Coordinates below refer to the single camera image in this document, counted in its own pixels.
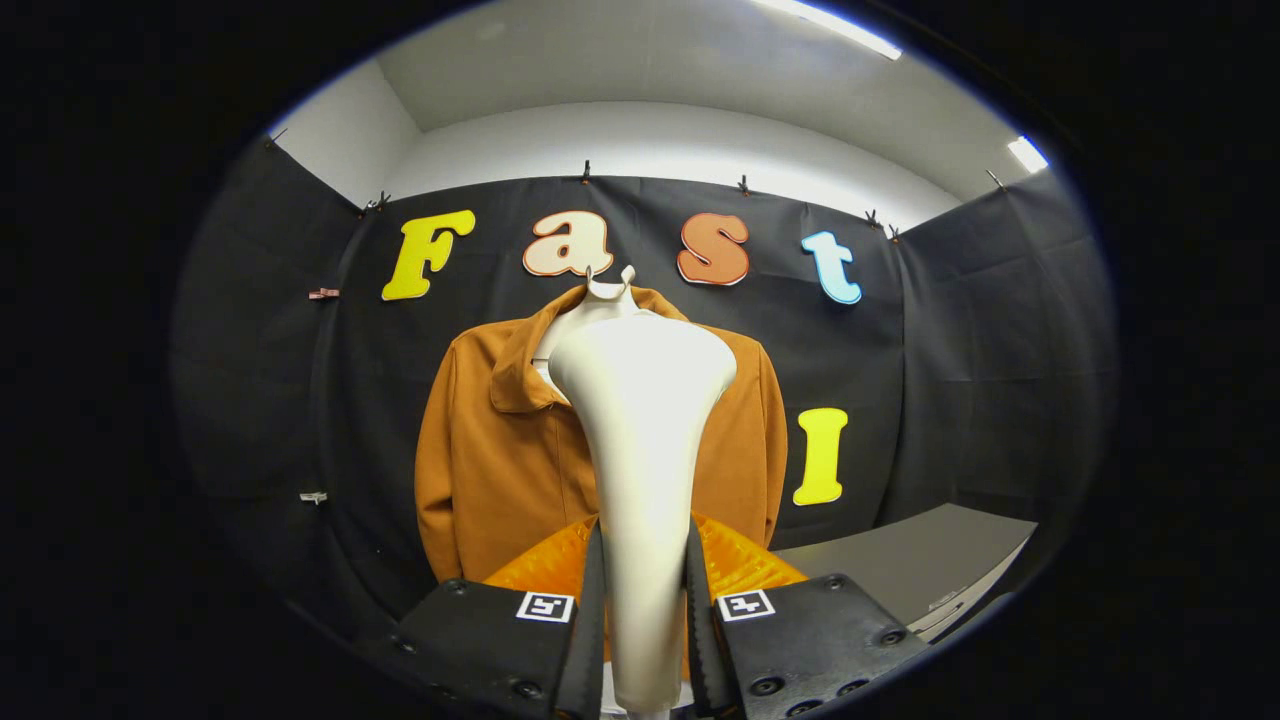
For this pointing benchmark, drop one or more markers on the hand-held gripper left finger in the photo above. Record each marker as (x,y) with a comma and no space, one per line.
(490,640)

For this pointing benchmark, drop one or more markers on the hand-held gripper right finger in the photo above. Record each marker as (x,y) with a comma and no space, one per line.
(800,640)

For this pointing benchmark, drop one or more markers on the brown button-up shirt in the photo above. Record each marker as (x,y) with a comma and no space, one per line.
(500,460)

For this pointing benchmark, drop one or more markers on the white garment steamer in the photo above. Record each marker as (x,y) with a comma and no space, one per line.
(640,420)

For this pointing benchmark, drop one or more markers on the black backdrop cloth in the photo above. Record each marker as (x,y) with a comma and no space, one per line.
(950,380)

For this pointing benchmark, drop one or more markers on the white hanger board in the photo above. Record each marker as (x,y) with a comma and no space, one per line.
(610,292)

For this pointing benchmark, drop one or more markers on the small ceiling light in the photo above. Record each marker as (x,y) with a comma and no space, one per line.
(1027,153)

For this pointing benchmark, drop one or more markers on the long ceiling light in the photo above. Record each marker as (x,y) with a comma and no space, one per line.
(825,25)

